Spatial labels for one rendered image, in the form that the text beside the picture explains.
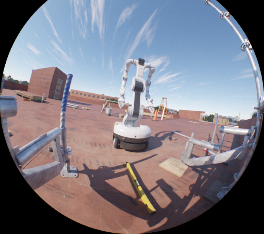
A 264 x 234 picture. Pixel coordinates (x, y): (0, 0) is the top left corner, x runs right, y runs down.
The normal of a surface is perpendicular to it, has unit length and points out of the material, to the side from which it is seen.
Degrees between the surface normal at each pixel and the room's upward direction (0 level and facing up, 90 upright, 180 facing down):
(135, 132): 54
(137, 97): 70
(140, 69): 96
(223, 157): 90
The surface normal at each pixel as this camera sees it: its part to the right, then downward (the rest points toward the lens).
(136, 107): 0.23, -0.37
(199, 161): -0.94, -0.18
